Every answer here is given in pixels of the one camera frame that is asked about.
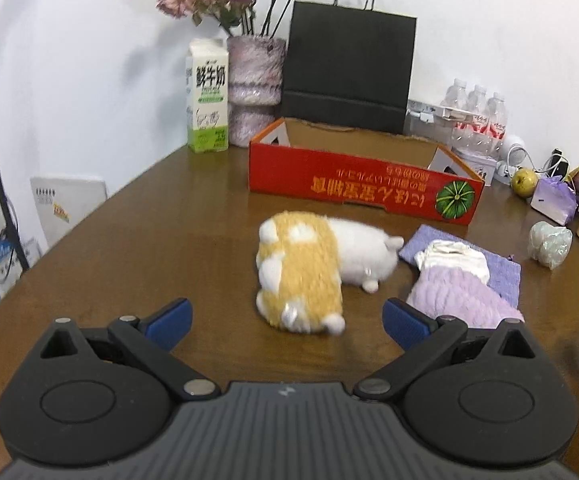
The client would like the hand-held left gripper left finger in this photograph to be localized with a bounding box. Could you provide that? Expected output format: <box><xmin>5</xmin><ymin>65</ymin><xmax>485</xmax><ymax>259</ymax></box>
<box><xmin>40</xmin><ymin>298</ymin><xmax>221</xmax><ymax>402</ymax></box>

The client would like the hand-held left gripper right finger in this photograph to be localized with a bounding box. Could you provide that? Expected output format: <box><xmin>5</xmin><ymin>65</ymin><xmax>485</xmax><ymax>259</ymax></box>
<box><xmin>353</xmin><ymin>298</ymin><xmax>537</xmax><ymax>402</ymax></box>

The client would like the purple fluffy headband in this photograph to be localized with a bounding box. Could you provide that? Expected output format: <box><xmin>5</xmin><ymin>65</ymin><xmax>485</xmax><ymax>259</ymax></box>
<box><xmin>406</xmin><ymin>266</ymin><xmax>525</xmax><ymax>330</ymax></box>

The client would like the green bubble wrap ball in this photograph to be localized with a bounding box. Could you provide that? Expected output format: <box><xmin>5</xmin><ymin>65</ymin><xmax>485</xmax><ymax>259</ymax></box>
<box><xmin>528</xmin><ymin>221</ymin><xmax>573</xmax><ymax>270</ymax></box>

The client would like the white tissue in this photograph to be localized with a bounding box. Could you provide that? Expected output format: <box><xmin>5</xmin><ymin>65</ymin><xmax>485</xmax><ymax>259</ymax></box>
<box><xmin>414</xmin><ymin>241</ymin><xmax>490</xmax><ymax>283</ymax></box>

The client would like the purple linen pouch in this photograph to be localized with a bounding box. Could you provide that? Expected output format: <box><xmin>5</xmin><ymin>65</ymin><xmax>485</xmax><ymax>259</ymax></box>
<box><xmin>399</xmin><ymin>224</ymin><xmax>521</xmax><ymax>308</ymax></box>

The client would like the orange white plush toy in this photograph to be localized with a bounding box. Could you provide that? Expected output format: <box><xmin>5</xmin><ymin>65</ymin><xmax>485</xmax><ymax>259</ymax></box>
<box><xmin>255</xmin><ymin>211</ymin><xmax>405</xmax><ymax>335</ymax></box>

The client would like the red cardboard box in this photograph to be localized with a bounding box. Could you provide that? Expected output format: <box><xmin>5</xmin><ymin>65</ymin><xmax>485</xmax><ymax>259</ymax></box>
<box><xmin>248</xmin><ymin>117</ymin><xmax>485</xmax><ymax>227</ymax></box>

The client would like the purple plastic bag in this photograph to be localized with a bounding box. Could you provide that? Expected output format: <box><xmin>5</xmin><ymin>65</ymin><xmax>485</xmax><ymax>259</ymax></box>
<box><xmin>530</xmin><ymin>175</ymin><xmax>577</xmax><ymax>226</ymax></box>

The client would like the green apple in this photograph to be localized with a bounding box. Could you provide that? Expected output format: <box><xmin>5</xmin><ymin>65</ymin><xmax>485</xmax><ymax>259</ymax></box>
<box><xmin>512</xmin><ymin>168</ymin><xmax>539</xmax><ymax>197</ymax></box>

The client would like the silver metal tin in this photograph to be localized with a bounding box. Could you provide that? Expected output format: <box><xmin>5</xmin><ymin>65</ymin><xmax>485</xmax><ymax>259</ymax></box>
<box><xmin>462</xmin><ymin>152</ymin><xmax>500</xmax><ymax>187</ymax></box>

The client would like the clear food container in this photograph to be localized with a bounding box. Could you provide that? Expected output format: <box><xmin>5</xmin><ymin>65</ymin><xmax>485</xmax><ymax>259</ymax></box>
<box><xmin>404</xmin><ymin>110</ymin><xmax>453</xmax><ymax>143</ymax></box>

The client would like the clear water bottle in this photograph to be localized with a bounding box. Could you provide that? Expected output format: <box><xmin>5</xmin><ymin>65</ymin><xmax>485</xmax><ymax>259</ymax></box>
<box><xmin>484</xmin><ymin>92</ymin><xmax>509</xmax><ymax>158</ymax></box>
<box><xmin>444</xmin><ymin>78</ymin><xmax>470</xmax><ymax>151</ymax></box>
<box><xmin>467</xmin><ymin>85</ymin><xmax>489</xmax><ymax>153</ymax></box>

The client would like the flat white box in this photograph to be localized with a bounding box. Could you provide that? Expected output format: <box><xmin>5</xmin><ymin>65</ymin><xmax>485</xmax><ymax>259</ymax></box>
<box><xmin>408</xmin><ymin>100</ymin><xmax>470</xmax><ymax>121</ymax></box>

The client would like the white green milk carton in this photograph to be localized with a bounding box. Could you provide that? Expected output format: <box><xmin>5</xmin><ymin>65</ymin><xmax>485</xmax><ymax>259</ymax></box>
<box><xmin>186</xmin><ymin>38</ymin><xmax>230</xmax><ymax>154</ymax></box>

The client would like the black paper bag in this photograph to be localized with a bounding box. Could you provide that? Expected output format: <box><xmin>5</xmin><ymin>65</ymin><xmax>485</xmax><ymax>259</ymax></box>
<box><xmin>282</xmin><ymin>0</ymin><xmax>417</xmax><ymax>136</ymax></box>

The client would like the white cable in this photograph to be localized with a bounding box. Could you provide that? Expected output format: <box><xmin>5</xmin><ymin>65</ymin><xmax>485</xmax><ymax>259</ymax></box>
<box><xmin>507</xmin><ymin>145</ymin><xmax>555</xmax><ymax>177</ymax></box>

